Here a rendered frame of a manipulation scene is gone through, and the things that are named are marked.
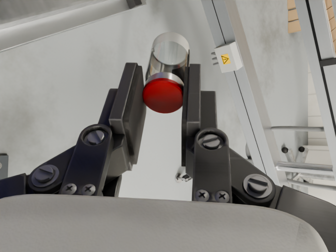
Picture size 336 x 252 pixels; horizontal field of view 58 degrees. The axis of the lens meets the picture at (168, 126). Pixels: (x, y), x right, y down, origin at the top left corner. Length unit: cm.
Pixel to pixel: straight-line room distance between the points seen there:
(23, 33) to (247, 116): 122
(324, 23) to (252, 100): 47
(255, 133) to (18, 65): 113
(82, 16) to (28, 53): 91
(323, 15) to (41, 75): 113
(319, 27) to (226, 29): 40
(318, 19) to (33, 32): 98
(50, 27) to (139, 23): 127
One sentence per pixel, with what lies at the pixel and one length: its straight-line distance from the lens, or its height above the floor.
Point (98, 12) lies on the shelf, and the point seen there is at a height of 88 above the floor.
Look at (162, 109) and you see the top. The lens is 15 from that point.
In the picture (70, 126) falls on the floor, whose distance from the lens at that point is 147.
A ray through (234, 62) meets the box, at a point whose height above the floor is 54.
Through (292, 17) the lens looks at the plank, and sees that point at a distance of 316.
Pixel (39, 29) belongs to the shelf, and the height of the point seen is 88.
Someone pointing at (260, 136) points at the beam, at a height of 52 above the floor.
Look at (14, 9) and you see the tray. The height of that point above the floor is 88.
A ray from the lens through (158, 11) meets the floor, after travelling 189.
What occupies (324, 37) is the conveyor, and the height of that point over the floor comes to 92.
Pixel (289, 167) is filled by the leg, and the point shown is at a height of 62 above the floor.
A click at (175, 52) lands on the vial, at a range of 16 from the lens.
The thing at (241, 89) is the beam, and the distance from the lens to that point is 150.
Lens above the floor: 135
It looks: 49 degrees down
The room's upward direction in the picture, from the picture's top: 88 degrees clockwise
